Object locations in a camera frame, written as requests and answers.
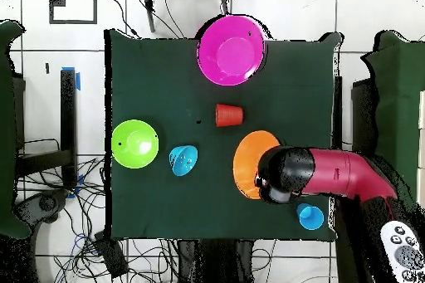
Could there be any red-orange plastic cup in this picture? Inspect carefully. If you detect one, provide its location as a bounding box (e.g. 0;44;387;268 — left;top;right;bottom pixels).
214;103;245;128

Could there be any small cyan plastic bowl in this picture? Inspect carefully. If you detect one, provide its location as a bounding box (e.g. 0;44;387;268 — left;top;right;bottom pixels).
168;144;199;177

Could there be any orange plastic bowl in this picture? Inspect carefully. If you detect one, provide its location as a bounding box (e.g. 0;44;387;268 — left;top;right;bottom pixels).
232;129;281;200

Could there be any magenta pink plastic bowl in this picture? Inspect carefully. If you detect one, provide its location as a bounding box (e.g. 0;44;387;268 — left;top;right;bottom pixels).
196;14;267;87

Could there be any white boxes stack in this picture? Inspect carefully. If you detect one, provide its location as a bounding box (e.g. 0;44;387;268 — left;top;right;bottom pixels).
416;89;425;198

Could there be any dark green tablecloth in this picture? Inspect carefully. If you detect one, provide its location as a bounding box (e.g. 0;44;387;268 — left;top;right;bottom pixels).
103;28;344;242

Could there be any lime green plastic bowl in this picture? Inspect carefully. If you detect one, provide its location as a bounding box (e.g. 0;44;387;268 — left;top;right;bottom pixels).
110;119;160;169

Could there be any light blue plastic cup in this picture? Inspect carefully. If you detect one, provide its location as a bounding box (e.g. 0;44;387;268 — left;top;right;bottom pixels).
296;202;325;232

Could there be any blue tape strip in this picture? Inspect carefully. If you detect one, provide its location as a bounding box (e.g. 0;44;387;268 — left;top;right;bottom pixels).
61;66;81;91

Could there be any black power brick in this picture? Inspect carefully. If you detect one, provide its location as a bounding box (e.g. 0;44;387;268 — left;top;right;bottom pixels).
92;230;129;280

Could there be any green cloth covered side table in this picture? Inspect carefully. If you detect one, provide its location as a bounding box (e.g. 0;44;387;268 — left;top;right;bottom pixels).
0;19;32;240
361;30;425;247

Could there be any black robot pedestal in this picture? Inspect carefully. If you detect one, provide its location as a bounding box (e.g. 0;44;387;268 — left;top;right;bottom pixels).
177;239;256;283

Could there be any black metal table frame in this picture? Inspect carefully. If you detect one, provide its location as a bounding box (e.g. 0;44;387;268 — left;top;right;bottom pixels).
14;68;79;191
332;75;378;156

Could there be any black cable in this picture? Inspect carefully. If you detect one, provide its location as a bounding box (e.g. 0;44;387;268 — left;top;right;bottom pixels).
106;0;141;39

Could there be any tangle of floor cables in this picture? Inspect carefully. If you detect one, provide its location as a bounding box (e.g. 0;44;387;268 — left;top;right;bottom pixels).
16;138;180;283

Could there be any gray pedestal foot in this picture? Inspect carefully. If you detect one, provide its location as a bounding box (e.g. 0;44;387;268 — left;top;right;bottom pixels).
14;188;70;227

